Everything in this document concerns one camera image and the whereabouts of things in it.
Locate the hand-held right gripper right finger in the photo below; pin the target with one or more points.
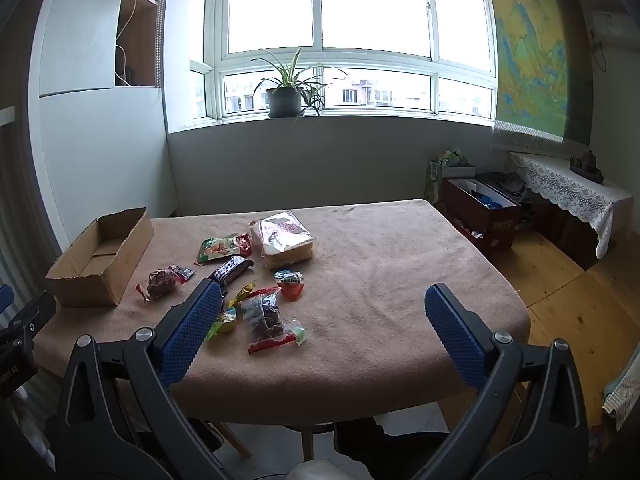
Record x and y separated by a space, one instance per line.
455 335

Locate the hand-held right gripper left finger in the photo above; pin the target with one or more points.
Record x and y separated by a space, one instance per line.
192 332

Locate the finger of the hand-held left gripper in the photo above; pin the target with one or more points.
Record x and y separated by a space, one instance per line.
30 317

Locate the yellow-green egg-shaped candy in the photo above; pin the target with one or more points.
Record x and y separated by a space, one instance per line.
225 321

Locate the brown ball snack clear wrapper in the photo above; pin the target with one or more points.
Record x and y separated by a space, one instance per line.
160 283

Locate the yellow candy wrapper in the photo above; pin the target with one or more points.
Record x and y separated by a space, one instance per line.
240 296

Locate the red black candy packet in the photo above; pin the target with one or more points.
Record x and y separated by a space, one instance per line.
182 273

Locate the brown cardboard box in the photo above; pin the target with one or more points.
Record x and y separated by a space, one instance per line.
85 280

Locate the dark snack clear bag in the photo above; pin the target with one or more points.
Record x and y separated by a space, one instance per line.
262 317

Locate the brown chocolate bar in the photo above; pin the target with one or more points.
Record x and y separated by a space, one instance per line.
231 269

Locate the red stick candy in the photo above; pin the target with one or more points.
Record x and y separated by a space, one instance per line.
262 291

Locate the green snack packet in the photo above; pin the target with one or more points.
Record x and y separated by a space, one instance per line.
216 249

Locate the small red snack packet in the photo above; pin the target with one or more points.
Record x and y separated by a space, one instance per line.
244 244

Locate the red jelly cup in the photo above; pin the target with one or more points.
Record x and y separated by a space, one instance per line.
290 284

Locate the green candy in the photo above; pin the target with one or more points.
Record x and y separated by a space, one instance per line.
301 334

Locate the sliced bread packet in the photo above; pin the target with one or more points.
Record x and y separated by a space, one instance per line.
282 240

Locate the wooden table leg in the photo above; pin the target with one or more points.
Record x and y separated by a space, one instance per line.
235 440
307 442

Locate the red brown storage box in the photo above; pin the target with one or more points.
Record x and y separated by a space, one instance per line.
482 212

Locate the green paper bag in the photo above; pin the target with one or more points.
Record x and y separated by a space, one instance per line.
442 170

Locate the striped cloth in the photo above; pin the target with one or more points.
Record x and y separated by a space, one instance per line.
622 392

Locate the side table with lace cloth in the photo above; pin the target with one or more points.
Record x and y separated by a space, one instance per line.
565 187

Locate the dark teapot ornament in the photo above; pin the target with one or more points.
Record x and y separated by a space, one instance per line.
587 167

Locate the potted spider plant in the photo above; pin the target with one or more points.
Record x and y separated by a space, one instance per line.
285 95

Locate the white air conditioner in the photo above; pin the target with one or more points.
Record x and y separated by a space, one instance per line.
612 25

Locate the landscape wall scroll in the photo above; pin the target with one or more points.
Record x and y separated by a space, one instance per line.
532 60

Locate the white window frame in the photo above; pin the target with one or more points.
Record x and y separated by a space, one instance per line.
320 57

